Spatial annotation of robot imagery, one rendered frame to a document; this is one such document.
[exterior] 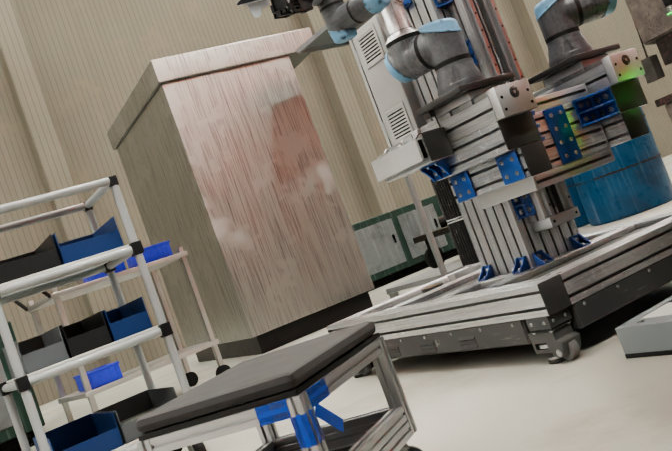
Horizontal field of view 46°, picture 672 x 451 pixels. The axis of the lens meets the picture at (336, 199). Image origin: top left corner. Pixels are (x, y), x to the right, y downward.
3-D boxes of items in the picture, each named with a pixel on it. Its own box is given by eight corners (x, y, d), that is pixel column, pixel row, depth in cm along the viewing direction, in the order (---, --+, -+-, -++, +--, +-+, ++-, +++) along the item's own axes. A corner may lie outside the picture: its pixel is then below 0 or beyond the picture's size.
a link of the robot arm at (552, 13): (540, 44, 275) (526, 8, 276) (577, 31, 275) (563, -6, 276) (548, 35, 263) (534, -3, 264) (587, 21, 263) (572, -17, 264)
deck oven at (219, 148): (409, 293, 617) (309, 26, 630) (257, 357, 554) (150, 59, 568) (315, 313, 774) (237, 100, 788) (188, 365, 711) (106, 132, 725)
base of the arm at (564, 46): (541, 73, 271) (531, 46, 272) (571, 65, 279) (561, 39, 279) (573, 56, 258) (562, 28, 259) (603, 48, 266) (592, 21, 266)
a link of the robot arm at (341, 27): (355, 31, 226) (339, -5, 226) (329, 47, 234) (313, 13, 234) (372, 27, 232) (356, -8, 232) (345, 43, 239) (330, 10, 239)
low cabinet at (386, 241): (417, 262, 1029) (398, 211, 1033) (495, 239, 890) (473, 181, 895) (297, 311, 937) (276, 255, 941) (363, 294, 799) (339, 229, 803)
